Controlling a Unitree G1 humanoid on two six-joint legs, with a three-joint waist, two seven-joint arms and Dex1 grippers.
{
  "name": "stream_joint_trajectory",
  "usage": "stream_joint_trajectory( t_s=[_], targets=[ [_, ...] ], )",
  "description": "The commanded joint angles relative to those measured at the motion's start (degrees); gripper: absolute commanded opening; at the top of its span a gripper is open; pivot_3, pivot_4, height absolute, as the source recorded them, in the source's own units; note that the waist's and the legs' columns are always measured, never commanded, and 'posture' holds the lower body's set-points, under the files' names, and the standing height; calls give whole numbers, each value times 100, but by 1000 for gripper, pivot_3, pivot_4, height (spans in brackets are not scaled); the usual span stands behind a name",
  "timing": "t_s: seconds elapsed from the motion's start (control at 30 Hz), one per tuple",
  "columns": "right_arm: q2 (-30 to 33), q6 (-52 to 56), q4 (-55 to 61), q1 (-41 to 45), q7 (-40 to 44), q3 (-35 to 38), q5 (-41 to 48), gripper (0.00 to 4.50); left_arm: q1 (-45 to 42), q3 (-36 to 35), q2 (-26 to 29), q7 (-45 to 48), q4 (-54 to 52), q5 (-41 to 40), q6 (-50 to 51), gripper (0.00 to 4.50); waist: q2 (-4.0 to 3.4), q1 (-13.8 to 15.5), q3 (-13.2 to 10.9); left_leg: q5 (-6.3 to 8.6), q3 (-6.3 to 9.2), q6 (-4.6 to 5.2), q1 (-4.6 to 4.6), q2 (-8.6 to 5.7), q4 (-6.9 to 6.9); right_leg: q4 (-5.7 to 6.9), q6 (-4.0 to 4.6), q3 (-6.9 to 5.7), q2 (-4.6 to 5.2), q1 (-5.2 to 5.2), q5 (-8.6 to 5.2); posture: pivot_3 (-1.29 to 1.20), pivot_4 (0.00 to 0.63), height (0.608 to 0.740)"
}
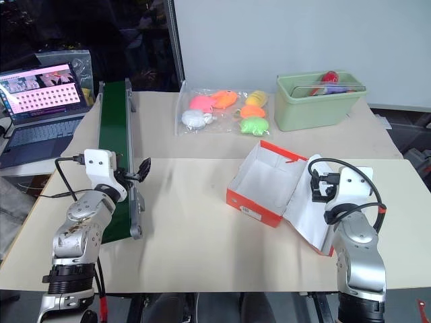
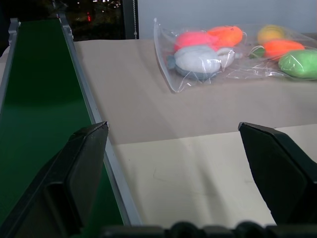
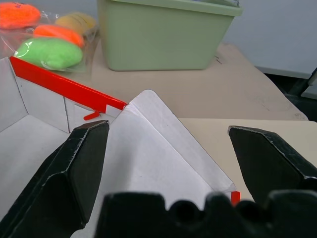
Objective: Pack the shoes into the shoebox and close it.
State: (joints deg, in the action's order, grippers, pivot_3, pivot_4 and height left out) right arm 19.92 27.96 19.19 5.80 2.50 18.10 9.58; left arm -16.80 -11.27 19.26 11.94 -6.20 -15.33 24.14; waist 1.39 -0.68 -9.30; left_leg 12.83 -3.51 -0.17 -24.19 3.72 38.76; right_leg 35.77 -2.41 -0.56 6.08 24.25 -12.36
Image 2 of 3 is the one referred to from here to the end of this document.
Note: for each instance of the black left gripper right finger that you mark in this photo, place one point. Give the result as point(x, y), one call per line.
point(280, 168)

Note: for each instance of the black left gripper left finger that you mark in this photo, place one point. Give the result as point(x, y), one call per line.
point(74, 173)

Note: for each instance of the green conveyor belt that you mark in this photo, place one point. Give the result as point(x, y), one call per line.
point(39, 104)

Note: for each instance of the green plush toy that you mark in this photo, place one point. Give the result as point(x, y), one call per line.
point(299, 63)

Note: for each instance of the orange-red plush toy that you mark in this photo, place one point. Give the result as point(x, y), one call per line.
point(282, 48)

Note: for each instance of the clear plastic zip bag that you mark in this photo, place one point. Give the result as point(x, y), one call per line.
point(230, 57)

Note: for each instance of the beige table cloth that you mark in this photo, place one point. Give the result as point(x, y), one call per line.
point(173, 99)

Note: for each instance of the yellow plush toy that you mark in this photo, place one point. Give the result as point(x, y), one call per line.
point(270, 33)

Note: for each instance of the white grey plush toy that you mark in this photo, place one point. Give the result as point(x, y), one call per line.
point(195, 60)

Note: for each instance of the orange plush toy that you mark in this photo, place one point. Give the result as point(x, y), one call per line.
point(226, 34)

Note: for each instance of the pink plush toy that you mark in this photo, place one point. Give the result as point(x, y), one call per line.
point(195, 39)

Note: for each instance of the silver conveyor side rail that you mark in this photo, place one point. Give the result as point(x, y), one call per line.
point(10, 49)
point(99, 124)

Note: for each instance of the dark window frame post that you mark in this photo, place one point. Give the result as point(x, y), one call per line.
point(128, 18)

